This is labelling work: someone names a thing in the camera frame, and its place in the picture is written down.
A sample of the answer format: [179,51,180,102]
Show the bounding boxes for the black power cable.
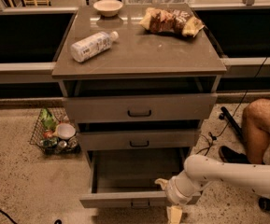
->
[194,58,269,157]

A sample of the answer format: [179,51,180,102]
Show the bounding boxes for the beige ceramic bowl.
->
[93,0,123,17]

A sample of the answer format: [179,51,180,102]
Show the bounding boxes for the wire basket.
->
[30,107,80,155]

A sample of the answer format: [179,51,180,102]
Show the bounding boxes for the crumpled chip bag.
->
[139,7,204,37]

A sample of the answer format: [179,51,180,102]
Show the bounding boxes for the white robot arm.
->
[155,155,270,224]

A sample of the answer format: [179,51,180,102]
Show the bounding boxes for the grey drawer cabinet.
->
[51,3,228,161]

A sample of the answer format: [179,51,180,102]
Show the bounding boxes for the black sneaker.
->
[218,145,266,165]

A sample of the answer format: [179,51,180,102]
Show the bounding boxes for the green snack bag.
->
[39,108,56,131]

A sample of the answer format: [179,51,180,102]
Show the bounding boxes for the person's bare leg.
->
[242,99,270,164]

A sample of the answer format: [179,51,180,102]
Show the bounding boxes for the grey top drawer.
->
[60,77,220,123]

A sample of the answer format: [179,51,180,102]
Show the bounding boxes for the white plastic bottle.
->
[70,31,119,63]

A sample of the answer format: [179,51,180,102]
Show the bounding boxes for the grey bottom drawer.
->
[80,147,191,209]

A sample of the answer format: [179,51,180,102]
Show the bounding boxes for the white cup in basket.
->
[55,123,76,140]

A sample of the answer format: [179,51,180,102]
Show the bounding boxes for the black stand leg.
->
[219,106,243,140]

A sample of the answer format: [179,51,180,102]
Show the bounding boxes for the grey drawer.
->
[80,147,191,209]
[78,119,201,150]
[60,77,220,123]

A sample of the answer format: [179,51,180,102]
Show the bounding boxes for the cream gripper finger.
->
[154,178,168,190]
[166,205,182,224]

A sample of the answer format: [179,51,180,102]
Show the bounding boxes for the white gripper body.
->
[165,171,205,206]

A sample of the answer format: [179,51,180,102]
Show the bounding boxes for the grey middle drawer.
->
[78,119,201,150]

